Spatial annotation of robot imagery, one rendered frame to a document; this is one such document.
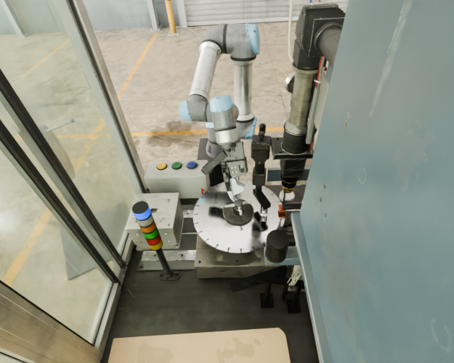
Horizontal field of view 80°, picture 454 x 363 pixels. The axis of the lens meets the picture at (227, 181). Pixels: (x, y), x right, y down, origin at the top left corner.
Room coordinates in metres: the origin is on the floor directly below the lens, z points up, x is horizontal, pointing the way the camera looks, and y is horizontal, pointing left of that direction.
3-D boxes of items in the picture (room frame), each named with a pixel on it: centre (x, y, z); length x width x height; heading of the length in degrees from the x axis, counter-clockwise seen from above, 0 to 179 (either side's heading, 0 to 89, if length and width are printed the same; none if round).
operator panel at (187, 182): (0.93, 0.23, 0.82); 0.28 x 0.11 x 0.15; 87
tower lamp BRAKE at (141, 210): (0.49, 0.24, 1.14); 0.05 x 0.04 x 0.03; 177
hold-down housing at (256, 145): (0.63, -0.11, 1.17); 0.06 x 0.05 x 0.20; 78
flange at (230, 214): (0.61, -0.03, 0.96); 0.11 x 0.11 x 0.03
